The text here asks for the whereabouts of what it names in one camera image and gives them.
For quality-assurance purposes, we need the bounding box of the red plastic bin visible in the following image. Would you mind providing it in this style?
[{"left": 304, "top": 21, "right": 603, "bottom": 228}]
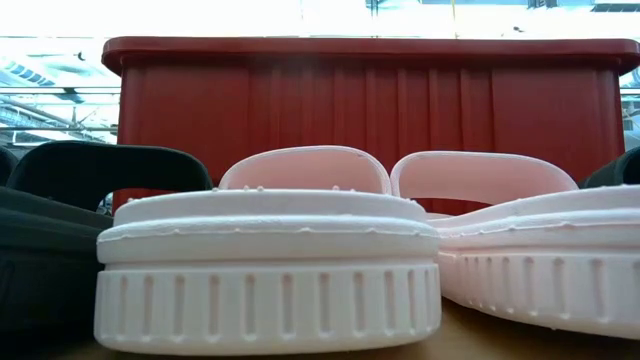
[{"left": 101, "top": 35, "right": 640, "bottom": 216}]

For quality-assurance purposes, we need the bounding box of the black rubber slide sandal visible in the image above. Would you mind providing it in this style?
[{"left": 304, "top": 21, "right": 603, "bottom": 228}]
[
  {"left": 0, "top": 140, "right": 215, "bottom": 360},
  {"left": 578, "top": 145, "right": 640, "bottom": 190}
]

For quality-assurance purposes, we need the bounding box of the pink rubber slide sandal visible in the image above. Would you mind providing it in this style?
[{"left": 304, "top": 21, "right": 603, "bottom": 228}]
[
  {"left": 93, "top": 144, "right": 444, "bottom": 357},
  {"left": 389, "top": 150, "right": 640, "bottom": 341}
]

